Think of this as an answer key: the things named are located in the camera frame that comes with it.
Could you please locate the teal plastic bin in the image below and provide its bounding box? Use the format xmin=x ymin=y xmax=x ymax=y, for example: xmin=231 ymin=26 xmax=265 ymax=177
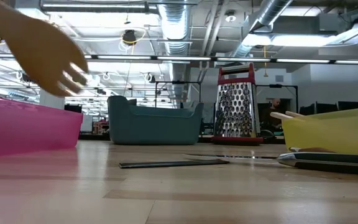
xmin=106 ymin=95 xmax=204 ymax=146

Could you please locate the red trimmed metal box grater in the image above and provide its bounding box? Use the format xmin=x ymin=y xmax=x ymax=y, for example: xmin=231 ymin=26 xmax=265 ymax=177
xmin=211 ymin=63 xmax=264 ymax=146

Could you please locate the red translucent plastic tray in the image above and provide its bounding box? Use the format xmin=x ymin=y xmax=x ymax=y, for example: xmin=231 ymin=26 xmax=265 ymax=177
xmin=0 ymin=95 xmax=84 ymax=159

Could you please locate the paring knife black handle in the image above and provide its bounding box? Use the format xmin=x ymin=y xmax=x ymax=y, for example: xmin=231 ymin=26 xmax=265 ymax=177
xmin=183 ymin=151 xmax=358 ymax=176

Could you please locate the person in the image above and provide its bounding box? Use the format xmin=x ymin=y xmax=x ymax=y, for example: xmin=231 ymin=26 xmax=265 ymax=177
xmin=261 ymin=98 xmax=284 ymax=133

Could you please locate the black background frame stand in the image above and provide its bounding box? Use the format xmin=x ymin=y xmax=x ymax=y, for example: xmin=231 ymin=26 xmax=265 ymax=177
xmin=255 ymin=83 xmax=299 ymax=110

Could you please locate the black round ceiling device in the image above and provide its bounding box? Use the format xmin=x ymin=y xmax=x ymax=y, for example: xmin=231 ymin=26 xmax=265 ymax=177
xmin=122 ymin=29 xmax=138 ymax=46

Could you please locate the grey horizontal ceiling pipe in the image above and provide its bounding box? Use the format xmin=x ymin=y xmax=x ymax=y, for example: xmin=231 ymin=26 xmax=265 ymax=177
xmin=39 ymin=0 xmax=160 ymax=14

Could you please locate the long ceiling light strip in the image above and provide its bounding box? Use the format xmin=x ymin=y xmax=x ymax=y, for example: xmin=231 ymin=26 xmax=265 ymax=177
xmin=0 ymin=53 xmax=358 ymax=65

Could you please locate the black aluminium table frame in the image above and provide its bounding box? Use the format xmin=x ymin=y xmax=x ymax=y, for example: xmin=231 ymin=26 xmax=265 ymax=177
xmin=78 ymin=133 xmax=287 ymax=144

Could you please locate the ribbed silver ventilation duct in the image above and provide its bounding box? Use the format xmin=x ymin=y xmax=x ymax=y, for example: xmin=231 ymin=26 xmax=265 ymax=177
xmin=157 ymin=0 xmax=196 ymax=108

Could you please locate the black background monitor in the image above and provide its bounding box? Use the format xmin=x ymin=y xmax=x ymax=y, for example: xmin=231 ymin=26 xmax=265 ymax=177
xmin=315 ymin=102 xmax=338 ymax=114
xmin=337 ymin=100 xmax=358 ymax=111
xmin=299 ymin=104 xmax=316 ymax=116

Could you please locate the yellow translucent plastic tray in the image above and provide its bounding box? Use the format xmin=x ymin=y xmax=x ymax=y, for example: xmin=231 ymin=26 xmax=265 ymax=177
xmin=280 ymin=106 xmax=358 ymax=156

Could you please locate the slanted silver ventilation duct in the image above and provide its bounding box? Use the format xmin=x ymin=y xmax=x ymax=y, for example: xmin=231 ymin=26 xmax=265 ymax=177
xmin=231 ymin=0 xmax=293 ymax=58

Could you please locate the wooden fork spatula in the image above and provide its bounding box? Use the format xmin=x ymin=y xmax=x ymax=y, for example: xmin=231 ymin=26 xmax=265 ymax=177
xmin=0 ymin=0 xmax=90 ymax=98

